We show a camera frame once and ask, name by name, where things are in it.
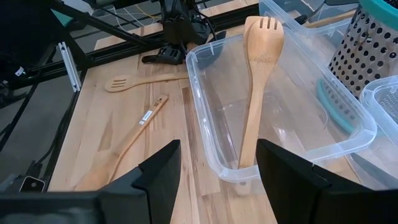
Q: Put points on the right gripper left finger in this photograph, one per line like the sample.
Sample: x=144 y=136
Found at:
x=161 y=180

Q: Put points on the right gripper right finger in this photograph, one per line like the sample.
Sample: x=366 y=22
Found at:
x=280 y=180

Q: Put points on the wide wooden spatula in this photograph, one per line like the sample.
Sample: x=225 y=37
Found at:
x=136 y=130

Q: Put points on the long black utensil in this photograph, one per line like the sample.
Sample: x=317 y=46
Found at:
x=373 y=168

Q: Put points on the slotted wooden spatula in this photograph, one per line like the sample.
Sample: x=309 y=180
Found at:
x=118 y=84

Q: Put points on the black slotted turner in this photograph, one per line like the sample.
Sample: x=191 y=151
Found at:
x=169 y=56

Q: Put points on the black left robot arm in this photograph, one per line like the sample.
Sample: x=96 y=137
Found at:
x=180 y=21

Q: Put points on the clear plastic bin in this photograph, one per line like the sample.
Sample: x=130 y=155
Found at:
x=373 y=140
x=217 y=93
x=280 y=18

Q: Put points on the metal box grater teal trim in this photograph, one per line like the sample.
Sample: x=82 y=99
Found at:
x=367 y=53

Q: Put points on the black arched clip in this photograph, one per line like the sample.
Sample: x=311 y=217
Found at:
x=301 y=18

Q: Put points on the small silver-edged camera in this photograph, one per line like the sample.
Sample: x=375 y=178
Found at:
x=31 y=184

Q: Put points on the silver aluminium bracket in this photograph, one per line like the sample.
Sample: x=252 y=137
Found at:
x=70 y=67

